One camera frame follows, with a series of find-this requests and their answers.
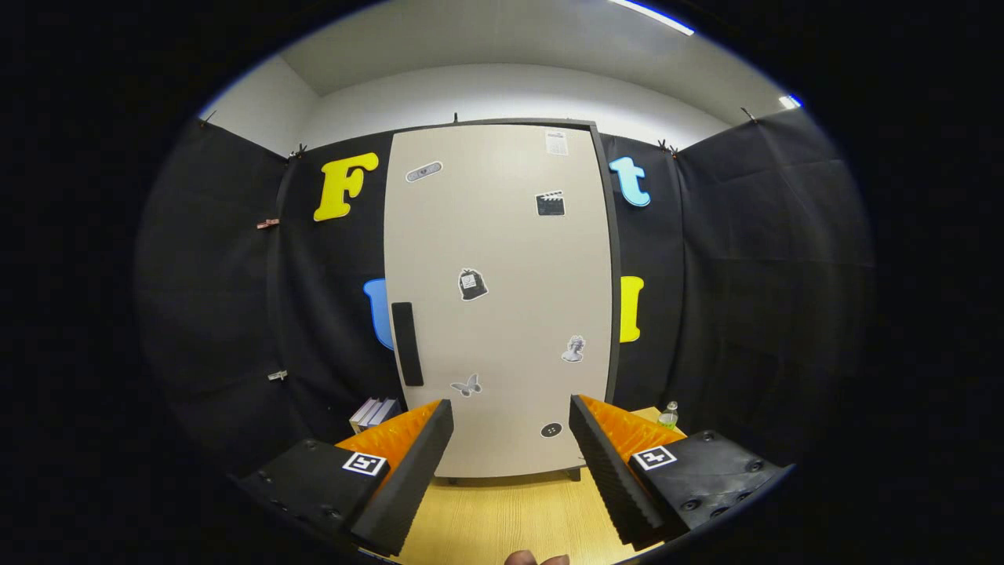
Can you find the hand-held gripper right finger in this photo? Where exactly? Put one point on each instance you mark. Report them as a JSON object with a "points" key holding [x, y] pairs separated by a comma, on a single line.
{"points": [[608, 479]]}

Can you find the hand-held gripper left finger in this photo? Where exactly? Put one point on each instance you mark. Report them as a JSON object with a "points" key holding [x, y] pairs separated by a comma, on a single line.
{"points": [[412, 486]]}

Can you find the grey shoe cabinet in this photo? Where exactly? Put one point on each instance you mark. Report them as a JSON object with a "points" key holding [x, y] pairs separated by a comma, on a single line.
{"points": [[616, 259]]}

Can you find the beige shoe cabinet door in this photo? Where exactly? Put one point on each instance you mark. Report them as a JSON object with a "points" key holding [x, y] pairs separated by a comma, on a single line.
{"points": [[502, 251]]}

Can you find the green drink bottle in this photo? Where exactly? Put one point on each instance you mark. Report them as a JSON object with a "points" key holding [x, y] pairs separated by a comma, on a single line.
{"points": [[668, 418]]}

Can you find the white book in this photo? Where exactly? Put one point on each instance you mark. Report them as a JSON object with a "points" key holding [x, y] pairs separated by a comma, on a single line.
{"points": [[362, 414]]}

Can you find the black backdrop cloth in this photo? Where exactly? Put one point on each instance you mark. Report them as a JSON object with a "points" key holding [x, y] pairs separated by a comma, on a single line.
{"points": [[745, 275]]}

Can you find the copper clip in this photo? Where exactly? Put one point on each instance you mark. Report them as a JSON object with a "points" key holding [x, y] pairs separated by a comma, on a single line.
{"points": [[268, 224]]}

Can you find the long ceiling light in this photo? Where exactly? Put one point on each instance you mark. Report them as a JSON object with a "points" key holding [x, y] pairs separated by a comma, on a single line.
{"points": [[651, 16]]}

